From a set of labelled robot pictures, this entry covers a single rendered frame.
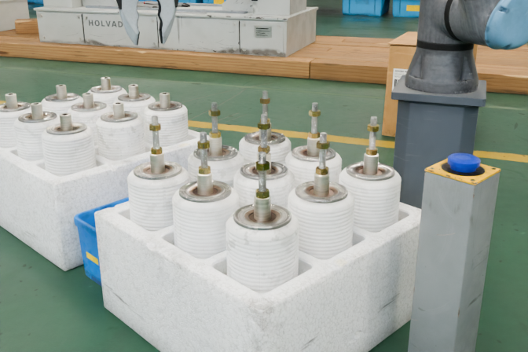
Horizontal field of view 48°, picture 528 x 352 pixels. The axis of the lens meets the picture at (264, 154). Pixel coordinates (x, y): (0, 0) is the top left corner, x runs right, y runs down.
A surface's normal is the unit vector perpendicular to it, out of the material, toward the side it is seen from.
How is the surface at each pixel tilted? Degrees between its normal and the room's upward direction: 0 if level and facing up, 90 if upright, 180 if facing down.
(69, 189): 90
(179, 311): 90
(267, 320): 90
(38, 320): 0
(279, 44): 90
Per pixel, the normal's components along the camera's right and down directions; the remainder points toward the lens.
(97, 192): 0.72, 0.23
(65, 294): 0.00, -0.94
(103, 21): -0.33, 0.31
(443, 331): -0.71, 0.23
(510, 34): 0.44, 0.40
